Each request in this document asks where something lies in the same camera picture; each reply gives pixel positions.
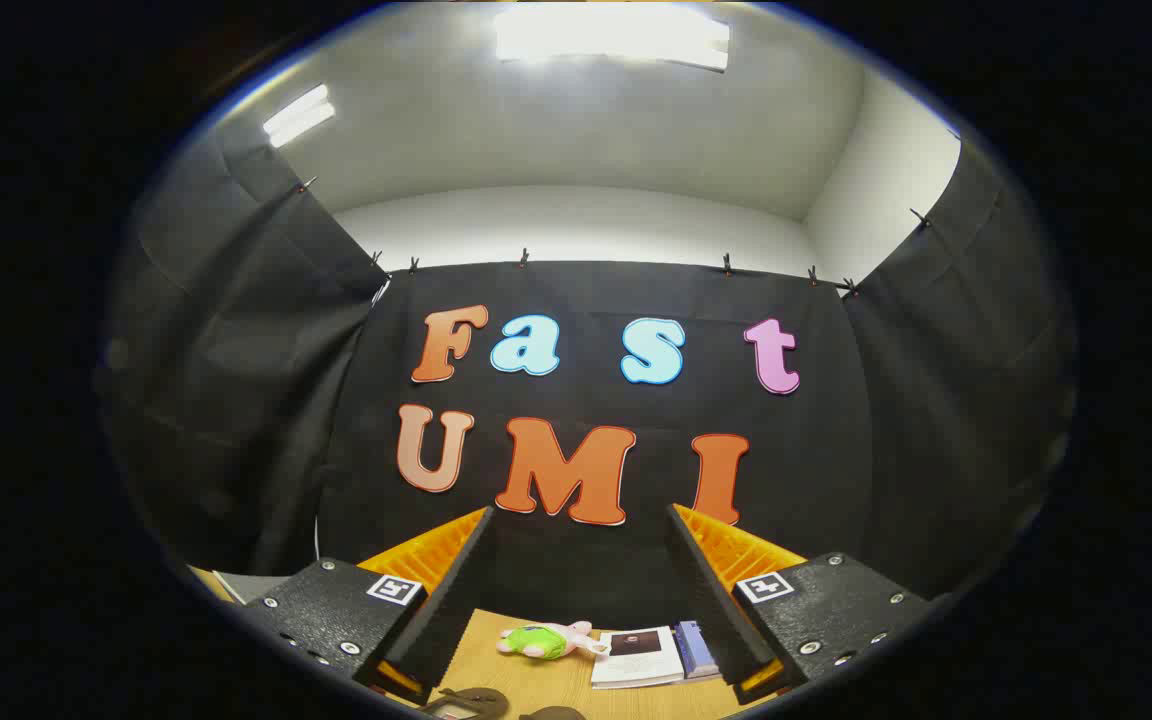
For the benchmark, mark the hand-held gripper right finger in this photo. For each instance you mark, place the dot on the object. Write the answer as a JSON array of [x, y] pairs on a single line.
[[716, 610]]

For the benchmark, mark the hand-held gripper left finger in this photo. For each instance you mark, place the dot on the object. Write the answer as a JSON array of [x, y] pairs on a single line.
[[446, 610]]

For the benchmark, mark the brown fuzzy shoe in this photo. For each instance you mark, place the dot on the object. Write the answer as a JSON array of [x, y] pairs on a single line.
[[481, 700], [551, 714]]

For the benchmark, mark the blue book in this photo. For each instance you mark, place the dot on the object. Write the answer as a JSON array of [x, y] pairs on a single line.
[[694, 650]]

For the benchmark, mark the white book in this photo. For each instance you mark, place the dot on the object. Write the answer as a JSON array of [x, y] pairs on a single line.
[[641, 665]]

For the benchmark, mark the green and pink plush toy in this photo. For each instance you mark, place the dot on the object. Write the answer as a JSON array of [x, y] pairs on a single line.
[[546, 643]]

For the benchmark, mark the black backdrop cloth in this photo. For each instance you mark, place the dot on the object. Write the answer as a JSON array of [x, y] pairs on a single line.
[[586, 290]]

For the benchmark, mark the twin strip ceiling light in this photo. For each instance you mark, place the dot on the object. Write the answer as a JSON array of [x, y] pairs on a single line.
[[298, 116]]

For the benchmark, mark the wide ceiling light panel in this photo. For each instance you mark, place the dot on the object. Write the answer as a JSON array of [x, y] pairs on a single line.
[[606, 35]]

